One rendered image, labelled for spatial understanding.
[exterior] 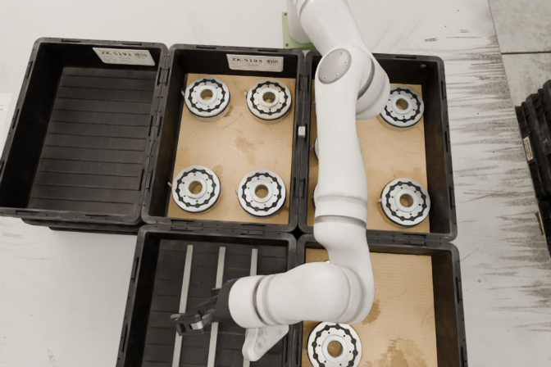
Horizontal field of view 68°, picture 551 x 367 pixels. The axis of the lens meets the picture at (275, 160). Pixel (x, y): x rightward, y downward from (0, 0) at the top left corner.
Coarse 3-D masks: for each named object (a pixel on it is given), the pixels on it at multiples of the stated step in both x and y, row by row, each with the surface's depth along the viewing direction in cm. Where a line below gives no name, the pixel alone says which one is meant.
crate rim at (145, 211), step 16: (176, 48) 89; (192, 48) 89; (208, 48) 90; (224, 48) 89; (240, 48) 89; (256, 48) 89; (272, 48) 89; (288, 48) 89; (304, 64) 88; (160, 112) 84; (160, 128) 83; (160, 144) 82; (144, 192) 79; (144, 208) 78; (176, 224) 77; (192, 224) 77; (208, 224) 77; (224, 224) 77; (240, 224) 77; (272, 224) 77; (288, 224) 77
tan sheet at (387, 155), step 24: (312, 96) 96; (312, 120) 94; (360, 120) 94; (384, 144) 92; (408, 144) 92; (312, 168) 91; (384, 168) 91; (408, 168) 90; (312, 192) 89; (312, 216) 87
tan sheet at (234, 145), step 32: (192, 128) 94; (224, 128) 94; (256, 128) 94; (288, 128) 94; (192, 160) 91; (224, 160) 91; (256, 160) 91; (288, 160) 91; (192, 192) 89; (224, 192) 89; (288, 192) 89
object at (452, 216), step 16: (304, 80) 86; (304, 96) 85; (304, 112) 84; (448, 112) 84; (448, 128) 83; (304, 144) 82; (448, 144) 82; (304, 160) 81; (448, 160) 80; (304, 176) 80; (448, 176) 79; (304, 192) 80; (448, 192) 78; (304, 208) 78; (448, 208) 78; (304, 224) 77; (432, 240) 76; (448, 240) 76
